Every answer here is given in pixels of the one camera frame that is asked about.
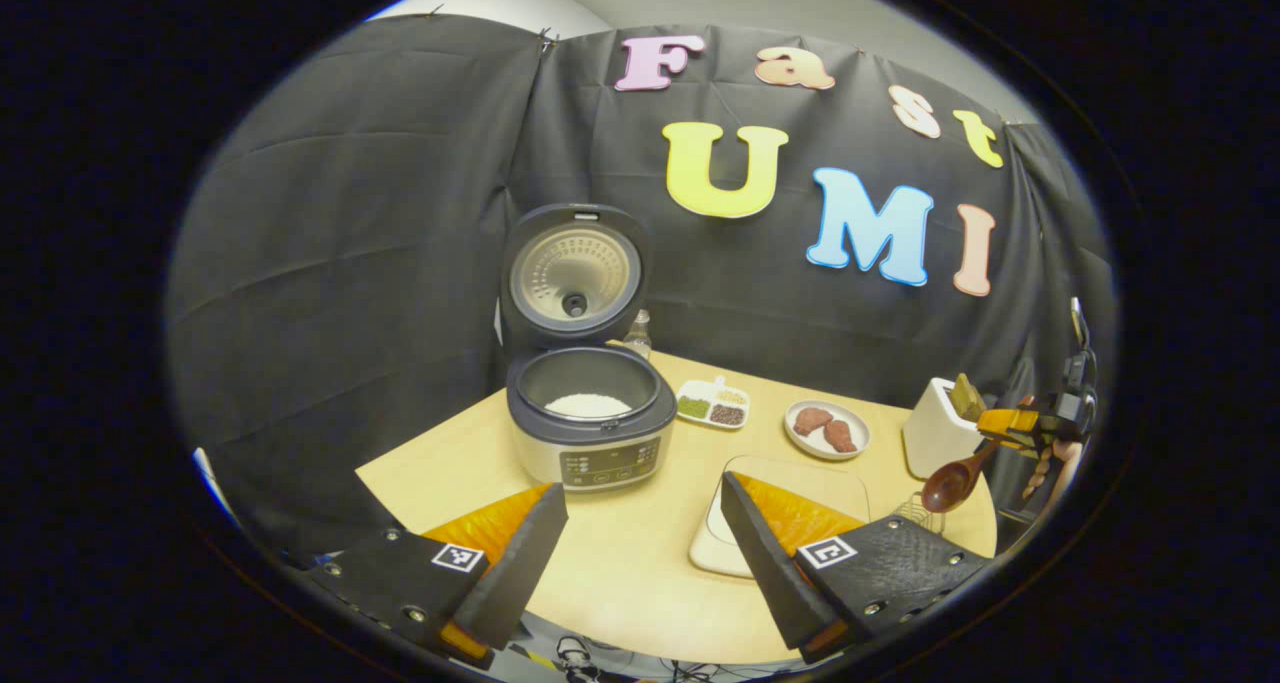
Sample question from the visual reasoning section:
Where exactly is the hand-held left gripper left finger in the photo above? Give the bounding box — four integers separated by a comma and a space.
304, 480, 570, 666

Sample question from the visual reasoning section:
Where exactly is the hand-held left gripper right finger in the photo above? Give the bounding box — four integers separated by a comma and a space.
719, 470, 997, 665

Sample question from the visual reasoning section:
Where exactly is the brown wooden spoon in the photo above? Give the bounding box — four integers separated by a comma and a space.
920, 437, 1002, 515

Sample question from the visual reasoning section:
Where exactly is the clear tray of rice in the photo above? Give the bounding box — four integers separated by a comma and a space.
687, 454, 872, 580

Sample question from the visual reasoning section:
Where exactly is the metal wire chopstick holder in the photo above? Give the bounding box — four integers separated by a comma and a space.
892, 492, 947, 537

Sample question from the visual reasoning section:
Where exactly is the grey and silver rice cooker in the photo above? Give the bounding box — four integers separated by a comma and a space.
496, 202, 679, 495

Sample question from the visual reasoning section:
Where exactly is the white rice mound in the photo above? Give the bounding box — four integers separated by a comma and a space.
544, 392, 634, 420

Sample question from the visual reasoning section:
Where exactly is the brown toast slice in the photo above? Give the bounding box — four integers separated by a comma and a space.
949, 372, 990, 423

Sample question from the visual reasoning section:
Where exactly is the white toaster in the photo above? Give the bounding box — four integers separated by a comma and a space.
901, 377, 987, 482

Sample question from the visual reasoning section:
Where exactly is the white round plate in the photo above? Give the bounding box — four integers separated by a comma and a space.
783, 398, 873, 462

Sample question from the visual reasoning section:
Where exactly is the white divided bean dish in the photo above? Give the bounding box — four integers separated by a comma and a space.
675, 375, 752, 432

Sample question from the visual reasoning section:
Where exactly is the black backdrop cloth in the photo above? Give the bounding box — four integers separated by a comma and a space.
165, 13, 1120, 564

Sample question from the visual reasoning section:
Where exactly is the bundle of cables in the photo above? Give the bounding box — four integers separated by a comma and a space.
548, 633, 733, 683

